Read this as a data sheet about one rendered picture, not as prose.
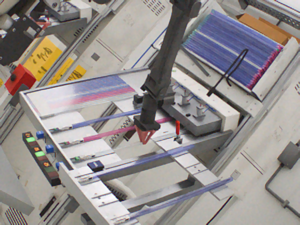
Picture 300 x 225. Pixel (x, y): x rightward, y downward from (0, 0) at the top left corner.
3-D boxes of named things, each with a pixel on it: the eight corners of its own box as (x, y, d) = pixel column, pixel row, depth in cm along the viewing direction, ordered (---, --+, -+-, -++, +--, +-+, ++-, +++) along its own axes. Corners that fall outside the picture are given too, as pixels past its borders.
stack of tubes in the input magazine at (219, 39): (248, 88, 200) (282, 43, 199) (180, 44, 236) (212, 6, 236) (259, 102, 208) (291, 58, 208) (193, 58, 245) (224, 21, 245)
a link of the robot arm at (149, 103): (141, 91, 182) (150, 97, 178) (155, 88, 186) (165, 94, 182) (138, 107, 185) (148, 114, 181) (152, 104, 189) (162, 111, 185)
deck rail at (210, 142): (77, 188, 170) (76, 175, 167) (75, 186, 171) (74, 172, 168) (231, 143, 204) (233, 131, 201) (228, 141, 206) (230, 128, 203)
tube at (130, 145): (76, 161, 176) (76, 159, 175) (74, 159, 177) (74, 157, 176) (189, 132, 201) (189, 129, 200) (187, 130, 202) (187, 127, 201)
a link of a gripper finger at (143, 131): (144, 137, 196) (148, 115, 192) (154, 145, 190) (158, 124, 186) (130, 139, 192) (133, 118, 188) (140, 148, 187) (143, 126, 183)
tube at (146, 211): (106, 227, 136) (106, 224, 135) (104, 224, 137) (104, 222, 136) (232, 181, 163) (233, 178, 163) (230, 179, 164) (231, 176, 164)
